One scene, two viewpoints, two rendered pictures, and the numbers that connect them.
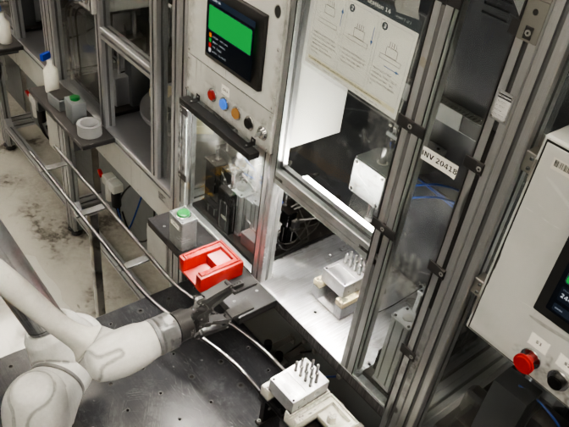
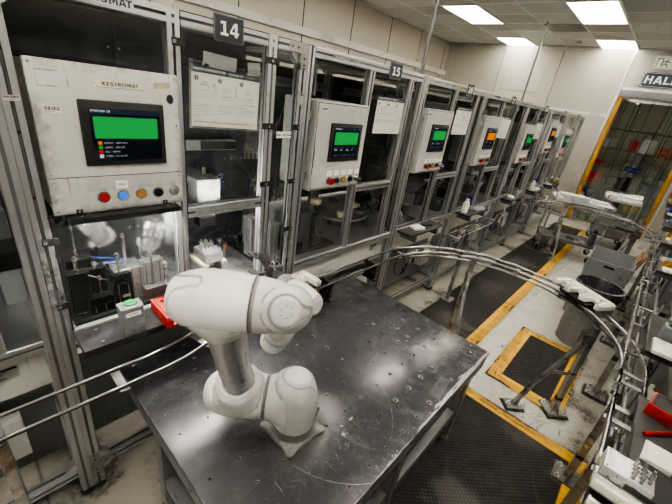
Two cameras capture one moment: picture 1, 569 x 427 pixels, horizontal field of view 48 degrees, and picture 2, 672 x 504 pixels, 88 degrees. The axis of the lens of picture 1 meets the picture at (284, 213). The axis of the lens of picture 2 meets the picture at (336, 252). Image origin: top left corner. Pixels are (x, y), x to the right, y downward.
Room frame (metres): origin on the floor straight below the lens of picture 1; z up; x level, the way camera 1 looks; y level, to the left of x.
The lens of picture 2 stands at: (0.97, 1.46, 1.86)
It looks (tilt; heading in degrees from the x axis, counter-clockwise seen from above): 25 degrees down; 263
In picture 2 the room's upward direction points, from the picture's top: 9 degrees clockwise
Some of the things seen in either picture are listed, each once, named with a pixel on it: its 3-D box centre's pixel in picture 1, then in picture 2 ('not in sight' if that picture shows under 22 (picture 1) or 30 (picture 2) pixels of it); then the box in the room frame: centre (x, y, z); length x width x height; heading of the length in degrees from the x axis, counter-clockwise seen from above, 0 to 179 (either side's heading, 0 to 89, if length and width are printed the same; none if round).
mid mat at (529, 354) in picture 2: not in sight; (538, 364); (-1.15, -0.71, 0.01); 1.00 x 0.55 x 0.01; 43
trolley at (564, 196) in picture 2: not in sight; (572, 224); (-3.25, -3.45, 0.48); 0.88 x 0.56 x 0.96; 151
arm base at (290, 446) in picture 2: not in sight; (296, 420); (0.90, 0.53, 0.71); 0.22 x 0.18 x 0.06; 43
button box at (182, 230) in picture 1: (185, 227); (130, 315); (1.58, 0.31, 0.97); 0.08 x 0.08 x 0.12; 43
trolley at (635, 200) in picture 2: not in sight; (613, 219); (-4.45, -4.03, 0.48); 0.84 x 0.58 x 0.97; 51
